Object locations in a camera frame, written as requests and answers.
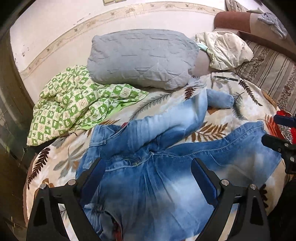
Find blue denim jeans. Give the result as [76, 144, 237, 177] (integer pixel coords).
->
[76, 89, 281, 240]

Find striped beige brown sofa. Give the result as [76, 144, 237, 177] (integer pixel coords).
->
[214, 10, 296, 117]

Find beige leaf print blanket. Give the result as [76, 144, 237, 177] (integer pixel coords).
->
[23, 73, 284, 221]

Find black pen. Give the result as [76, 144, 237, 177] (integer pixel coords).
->
[214, 75, 239, 82]

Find grey cloth on sofa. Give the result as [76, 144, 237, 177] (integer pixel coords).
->
[257, 13, 288, 39]

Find green white patterned blanket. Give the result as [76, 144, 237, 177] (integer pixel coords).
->
[27, 65, 148, 146]

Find dark wooden wardrobe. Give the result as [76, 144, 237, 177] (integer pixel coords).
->
[1, 32, 32, 230]

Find grey quilted pillow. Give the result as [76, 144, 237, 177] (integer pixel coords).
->
[87, 29, 199, 90]

